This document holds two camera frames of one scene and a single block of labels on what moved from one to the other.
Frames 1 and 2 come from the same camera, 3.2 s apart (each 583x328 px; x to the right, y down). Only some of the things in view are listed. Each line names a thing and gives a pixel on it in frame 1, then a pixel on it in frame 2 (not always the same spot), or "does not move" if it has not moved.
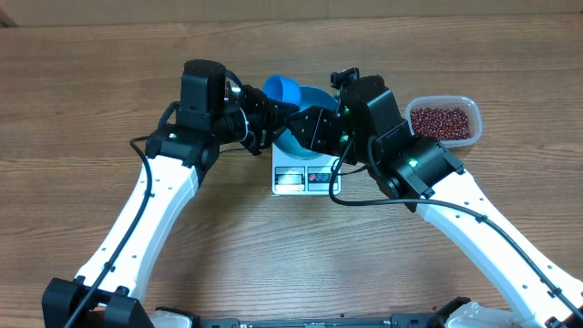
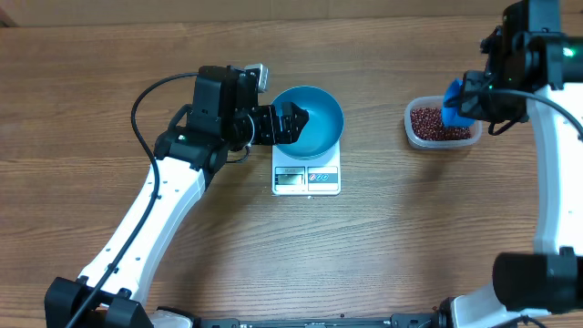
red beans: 442,123 does not move
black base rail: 404,321 does not move
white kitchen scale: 294,177 does not move
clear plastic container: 452,120 does not move
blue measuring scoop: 278,87 -> 451,111
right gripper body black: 328,130 -> 476,103
